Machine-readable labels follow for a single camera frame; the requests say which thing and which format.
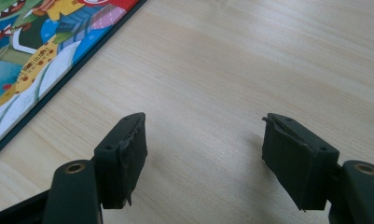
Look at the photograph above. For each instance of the colourful picture book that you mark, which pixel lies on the colourful picture book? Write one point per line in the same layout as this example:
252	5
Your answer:
35	46

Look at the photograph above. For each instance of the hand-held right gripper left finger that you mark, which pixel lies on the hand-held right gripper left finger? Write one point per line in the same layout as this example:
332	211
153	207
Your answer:
119	161

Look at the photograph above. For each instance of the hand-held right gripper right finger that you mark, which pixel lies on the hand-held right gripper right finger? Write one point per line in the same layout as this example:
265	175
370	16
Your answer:
296	161

